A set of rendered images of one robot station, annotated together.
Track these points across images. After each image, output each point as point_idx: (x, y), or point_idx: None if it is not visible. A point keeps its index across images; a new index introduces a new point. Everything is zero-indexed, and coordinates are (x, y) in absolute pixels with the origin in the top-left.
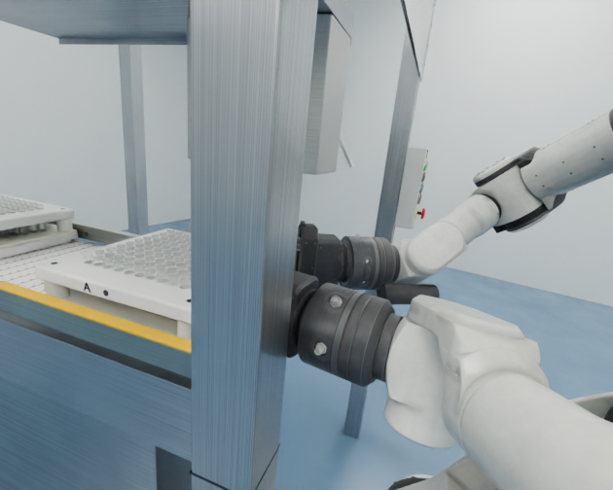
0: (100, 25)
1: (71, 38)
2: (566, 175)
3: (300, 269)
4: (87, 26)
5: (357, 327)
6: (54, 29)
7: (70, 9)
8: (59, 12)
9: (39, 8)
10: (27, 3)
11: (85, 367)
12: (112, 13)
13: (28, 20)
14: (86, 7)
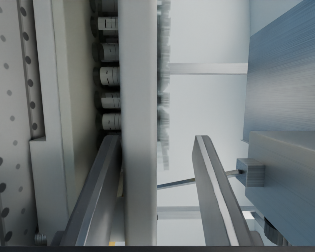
0: (281, 130)
1: (248, 141)
2: None
3: (141, 248)
4: (272, 129)
5: None
6: (253, 128)
7: (291, 103)
8: (281, 106)
9: (276, 100)
10: (278, 93)
11: None
12: (312, 112)
13: (254, 115)
14: (304, 101)
